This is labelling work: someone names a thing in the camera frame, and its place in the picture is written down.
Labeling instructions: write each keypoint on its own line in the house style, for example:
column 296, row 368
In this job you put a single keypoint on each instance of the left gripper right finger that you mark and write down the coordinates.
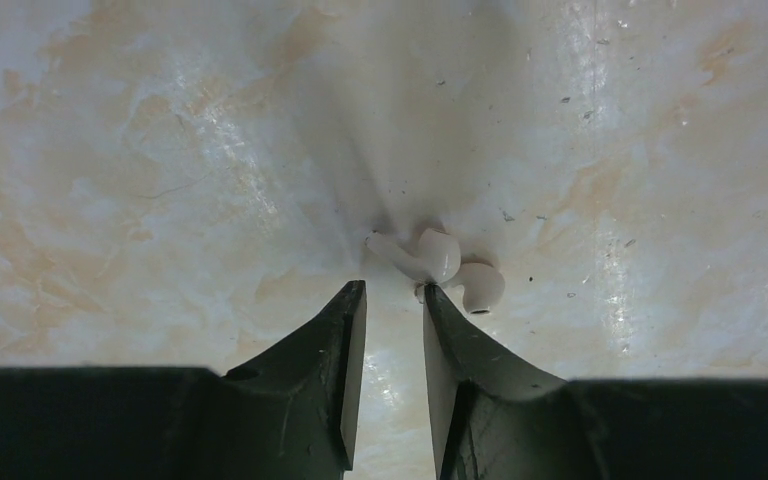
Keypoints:
column 495, row 416

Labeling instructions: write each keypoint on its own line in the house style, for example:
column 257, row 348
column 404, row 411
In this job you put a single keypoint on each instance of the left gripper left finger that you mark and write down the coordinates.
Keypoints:
column 291, row 412

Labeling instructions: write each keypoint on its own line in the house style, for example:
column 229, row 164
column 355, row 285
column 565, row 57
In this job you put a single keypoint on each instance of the white earbud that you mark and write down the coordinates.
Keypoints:
column 437, row 257
column 482, row 285

